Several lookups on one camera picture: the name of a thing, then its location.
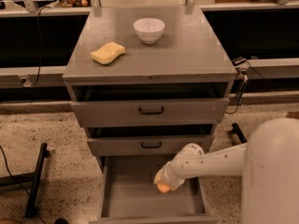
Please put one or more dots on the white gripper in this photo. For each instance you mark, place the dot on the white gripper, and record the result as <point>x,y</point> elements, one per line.
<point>168,178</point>

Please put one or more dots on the small orange fruit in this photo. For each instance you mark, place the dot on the small orange fruit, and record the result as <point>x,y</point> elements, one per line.
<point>163,188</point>

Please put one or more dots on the grey bottom drawer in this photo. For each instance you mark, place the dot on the grey bottom drawer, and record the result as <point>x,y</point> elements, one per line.
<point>128,195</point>

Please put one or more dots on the grey drawer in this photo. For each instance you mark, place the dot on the grey drawer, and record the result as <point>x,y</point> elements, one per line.
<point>146,145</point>
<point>149,112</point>
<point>128,195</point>

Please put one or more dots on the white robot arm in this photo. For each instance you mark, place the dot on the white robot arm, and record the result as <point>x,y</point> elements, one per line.
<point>268,164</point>

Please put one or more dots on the grey middle drawer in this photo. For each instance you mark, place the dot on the grey middle drawer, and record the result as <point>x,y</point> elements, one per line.
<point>146,145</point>

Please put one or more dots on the grey top drawer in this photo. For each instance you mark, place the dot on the grey top drawer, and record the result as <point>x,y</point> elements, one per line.
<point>149,112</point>

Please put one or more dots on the grey drawer cabinet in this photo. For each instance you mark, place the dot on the grey drawer cabinet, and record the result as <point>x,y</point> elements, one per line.
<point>187,62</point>

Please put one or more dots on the black metal leg right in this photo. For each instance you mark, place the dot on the black metal leg right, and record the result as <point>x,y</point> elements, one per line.
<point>236,130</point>

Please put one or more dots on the black metal stand left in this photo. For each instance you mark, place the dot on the black metal stand left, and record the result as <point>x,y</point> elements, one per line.
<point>29,181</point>

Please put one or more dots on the brown cardboard box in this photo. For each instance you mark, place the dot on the brown cardboard box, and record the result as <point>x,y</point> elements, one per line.
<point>293,115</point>

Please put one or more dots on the yellow sponge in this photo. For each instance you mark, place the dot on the yellow sponge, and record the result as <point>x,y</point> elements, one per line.
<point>108,53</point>

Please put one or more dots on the white ceramic bowl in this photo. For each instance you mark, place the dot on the white ceramic bowl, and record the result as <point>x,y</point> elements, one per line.
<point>149,30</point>

